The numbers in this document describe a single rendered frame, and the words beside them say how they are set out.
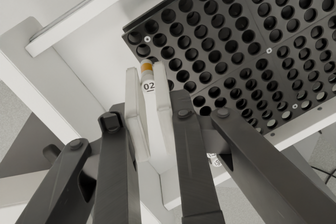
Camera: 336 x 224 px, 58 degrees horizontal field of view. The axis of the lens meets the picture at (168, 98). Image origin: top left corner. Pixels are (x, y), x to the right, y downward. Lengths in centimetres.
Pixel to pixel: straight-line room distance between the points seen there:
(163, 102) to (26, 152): 74
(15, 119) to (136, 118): 129
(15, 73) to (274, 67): 24
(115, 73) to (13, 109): 108
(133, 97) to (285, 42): 19
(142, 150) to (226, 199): 157
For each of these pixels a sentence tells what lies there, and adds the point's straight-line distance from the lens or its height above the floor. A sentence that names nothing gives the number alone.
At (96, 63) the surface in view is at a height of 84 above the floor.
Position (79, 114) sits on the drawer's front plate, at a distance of 32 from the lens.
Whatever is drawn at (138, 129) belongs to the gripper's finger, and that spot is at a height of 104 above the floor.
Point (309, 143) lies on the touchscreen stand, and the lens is 162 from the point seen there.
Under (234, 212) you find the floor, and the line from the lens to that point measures 181.
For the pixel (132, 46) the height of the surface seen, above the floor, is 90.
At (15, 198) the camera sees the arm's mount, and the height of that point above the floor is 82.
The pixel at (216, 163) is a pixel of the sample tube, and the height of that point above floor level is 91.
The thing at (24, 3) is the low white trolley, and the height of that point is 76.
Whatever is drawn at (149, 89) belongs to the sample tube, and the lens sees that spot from 22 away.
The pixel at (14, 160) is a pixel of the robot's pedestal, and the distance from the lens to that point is 87.
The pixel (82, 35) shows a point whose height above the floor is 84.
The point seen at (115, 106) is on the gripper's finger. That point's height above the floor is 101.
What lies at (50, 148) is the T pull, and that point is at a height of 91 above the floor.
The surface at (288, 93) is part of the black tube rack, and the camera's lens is 34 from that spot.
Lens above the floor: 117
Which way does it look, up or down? 63 degrees down
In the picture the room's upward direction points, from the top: 166 degrees clockwise
